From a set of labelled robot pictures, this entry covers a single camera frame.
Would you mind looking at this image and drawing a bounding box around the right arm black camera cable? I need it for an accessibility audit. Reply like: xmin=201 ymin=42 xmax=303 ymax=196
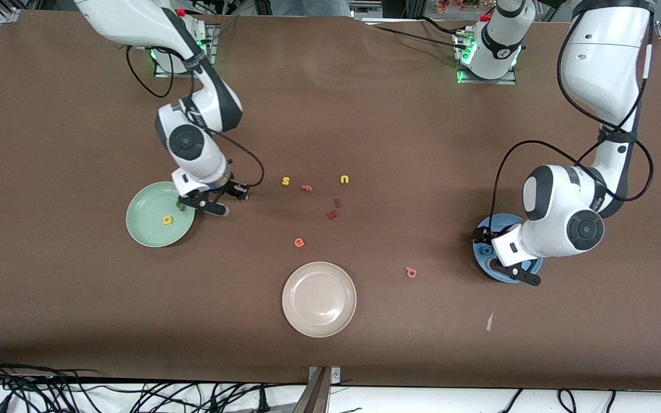
xmin=126 ymin=45 xmax=265 ymax=189

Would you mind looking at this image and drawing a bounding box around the tangled black cable bundle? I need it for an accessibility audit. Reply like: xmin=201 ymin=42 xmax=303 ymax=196
xmin=0 ymin=354 xmax=308 ymax=413

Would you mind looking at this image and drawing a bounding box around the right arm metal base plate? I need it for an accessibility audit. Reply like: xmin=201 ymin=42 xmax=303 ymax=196
xmin=154 ymin=23 xmax=217 ymax=78

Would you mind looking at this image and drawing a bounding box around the person in blue jeans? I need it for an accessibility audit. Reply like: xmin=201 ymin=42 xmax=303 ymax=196
xmin=302 ymin=0 xmax=349 ymax=17

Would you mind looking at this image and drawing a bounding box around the grey metal table bracket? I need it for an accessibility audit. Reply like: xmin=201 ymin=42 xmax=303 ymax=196
xmin=308 ymin=366 xmax=341 ymax=413

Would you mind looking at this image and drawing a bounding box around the blue plate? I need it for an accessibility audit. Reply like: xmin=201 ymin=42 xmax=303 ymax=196
xmin=472 ymin=213 xmax=545 ymax=284

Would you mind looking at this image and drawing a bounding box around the black base power cable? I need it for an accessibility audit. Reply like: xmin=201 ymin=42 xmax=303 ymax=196
xmin=374 ymin=16 xmax=469 ymax=49

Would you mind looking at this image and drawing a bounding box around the beige plate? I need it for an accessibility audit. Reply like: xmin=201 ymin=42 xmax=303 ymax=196
xmin=282 ymin=262 xmax=357 ymax=338

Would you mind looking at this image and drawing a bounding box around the green plate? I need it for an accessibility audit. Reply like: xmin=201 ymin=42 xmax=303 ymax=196
xmin=126 ymin=181 xmax=196 ymax=248

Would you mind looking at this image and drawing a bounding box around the orange flower decoration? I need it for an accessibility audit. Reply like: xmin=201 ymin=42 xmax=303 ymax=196
xmin=437 ymin=0 xmax=480 ymax=15

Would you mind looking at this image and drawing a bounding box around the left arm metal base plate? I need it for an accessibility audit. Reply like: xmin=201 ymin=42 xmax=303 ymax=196
xmin=456 ymin=32 xmax=518 ymax=85

